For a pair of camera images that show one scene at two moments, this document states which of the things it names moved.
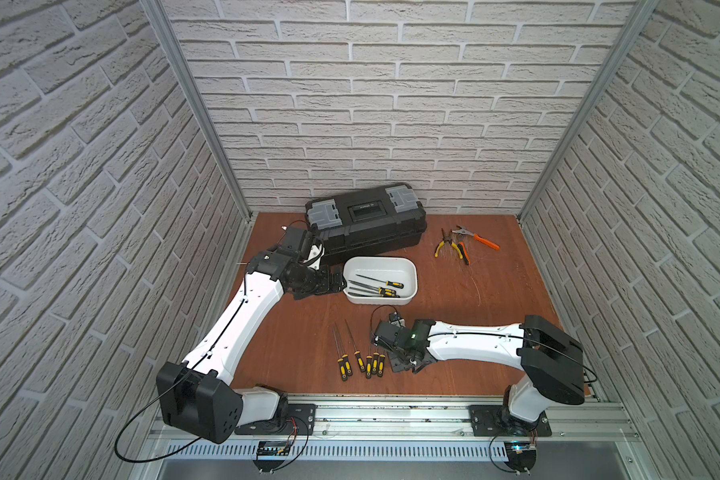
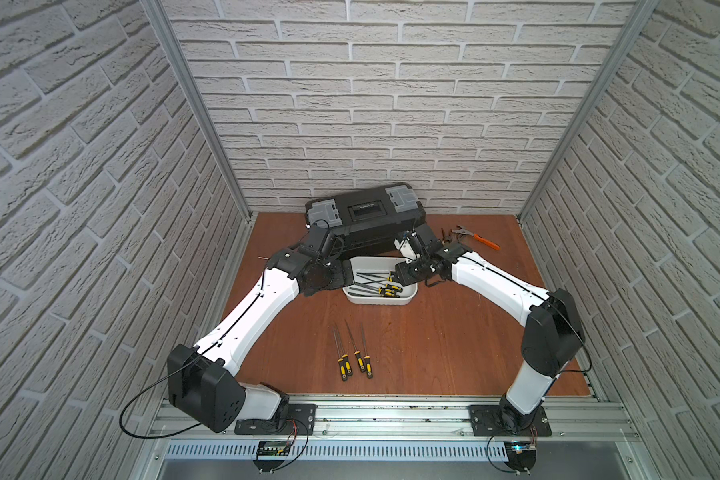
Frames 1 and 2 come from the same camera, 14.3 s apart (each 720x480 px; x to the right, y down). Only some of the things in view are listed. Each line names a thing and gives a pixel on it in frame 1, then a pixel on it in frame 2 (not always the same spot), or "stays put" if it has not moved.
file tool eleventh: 381,290 stays put
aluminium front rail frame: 447,420 stays put
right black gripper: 394,366 to 403,277
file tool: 348,366 stays put
